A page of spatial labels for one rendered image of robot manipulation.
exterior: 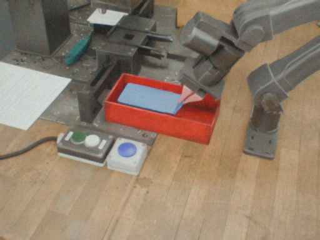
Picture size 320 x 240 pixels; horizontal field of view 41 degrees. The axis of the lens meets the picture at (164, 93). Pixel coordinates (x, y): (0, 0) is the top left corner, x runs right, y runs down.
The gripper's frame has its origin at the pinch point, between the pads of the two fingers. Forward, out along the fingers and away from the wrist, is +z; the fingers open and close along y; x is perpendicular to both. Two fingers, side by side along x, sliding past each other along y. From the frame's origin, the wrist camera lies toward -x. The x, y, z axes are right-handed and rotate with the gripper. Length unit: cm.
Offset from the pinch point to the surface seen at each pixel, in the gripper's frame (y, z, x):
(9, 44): 68, 107, -86
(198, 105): -5.3, 2.9, -5.6
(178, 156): -5.5, 4.1, 11.2
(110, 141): 8.3, 8.8, 14.3
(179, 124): -2.0, 1.0, 5.9
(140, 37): 15.6, 6.3, -19.3
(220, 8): -1, 3, -54
